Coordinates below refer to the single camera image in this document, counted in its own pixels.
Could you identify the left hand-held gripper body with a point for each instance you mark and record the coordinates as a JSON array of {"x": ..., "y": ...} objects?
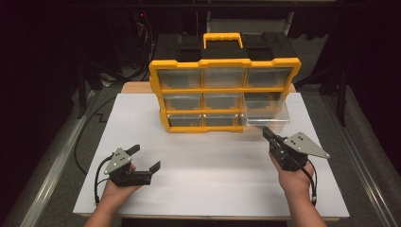
[{"x": 119, "y": 164}]

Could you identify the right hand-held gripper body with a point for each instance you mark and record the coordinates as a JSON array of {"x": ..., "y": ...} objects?
[{"x": 299, "y": 145}]

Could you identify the yellow black drawer cabinet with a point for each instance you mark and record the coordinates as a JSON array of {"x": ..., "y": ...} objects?
[{"x": 220, "y": 50}]

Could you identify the black metal stand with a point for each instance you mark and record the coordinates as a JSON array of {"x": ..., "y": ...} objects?
[
  {"x": 82, "y": 94},
  {"x": 342, "y": 101}
]

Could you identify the aluminium floor rail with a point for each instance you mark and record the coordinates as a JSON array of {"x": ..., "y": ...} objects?
[
  {"x": 53, "y": 176},
  {"x": 362, "y": 176}
]

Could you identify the person's right hand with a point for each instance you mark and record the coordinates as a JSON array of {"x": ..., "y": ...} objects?
[{"x": 296, "y": 184}]

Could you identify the clear plastic drawer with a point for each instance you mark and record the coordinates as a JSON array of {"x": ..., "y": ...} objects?
[{"x": 266, "y": 113}]

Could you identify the white board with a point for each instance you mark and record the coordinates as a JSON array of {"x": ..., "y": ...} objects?
[{"x": 189, "y": 189}]

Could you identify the person's left hand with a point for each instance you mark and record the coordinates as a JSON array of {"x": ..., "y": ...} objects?
[{"x": 116, "y": 195}]

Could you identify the grid of clear drawers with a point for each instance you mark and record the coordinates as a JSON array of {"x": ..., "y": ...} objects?
[{"x": 182, "y": 78}]

